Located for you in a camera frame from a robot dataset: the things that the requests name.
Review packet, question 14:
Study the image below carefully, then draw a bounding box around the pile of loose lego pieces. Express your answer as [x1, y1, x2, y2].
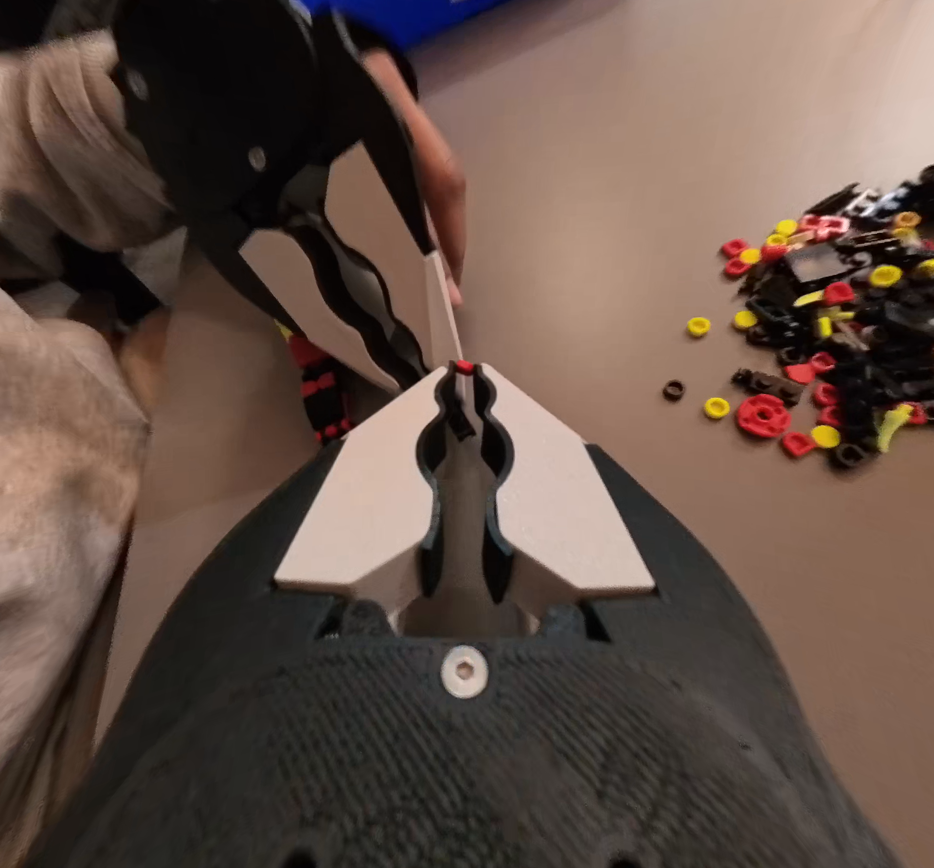
[718, 163, 934, 471]

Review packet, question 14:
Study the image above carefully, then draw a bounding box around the black red yellow lego assembly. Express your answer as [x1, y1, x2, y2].
[273, 321, 360, 446]

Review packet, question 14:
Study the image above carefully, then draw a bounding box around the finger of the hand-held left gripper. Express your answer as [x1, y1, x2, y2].
[239, 215, 431, 395]
[423, 249, 468, 373]

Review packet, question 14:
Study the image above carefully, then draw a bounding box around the small black red lego piece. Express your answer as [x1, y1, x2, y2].
[445, 359, 479, 442]

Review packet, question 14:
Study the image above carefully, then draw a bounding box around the person's beige clothing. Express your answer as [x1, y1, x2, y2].
[0, 288, 154, 865]

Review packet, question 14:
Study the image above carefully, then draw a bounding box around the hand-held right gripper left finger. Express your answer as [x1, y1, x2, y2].
[273, 364, 457, 635]

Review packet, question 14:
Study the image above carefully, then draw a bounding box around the person's left hand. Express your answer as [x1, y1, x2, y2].
[363, 51, 469, 307]

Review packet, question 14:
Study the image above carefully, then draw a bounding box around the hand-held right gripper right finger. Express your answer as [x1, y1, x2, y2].
[473, 363, 656, 624]

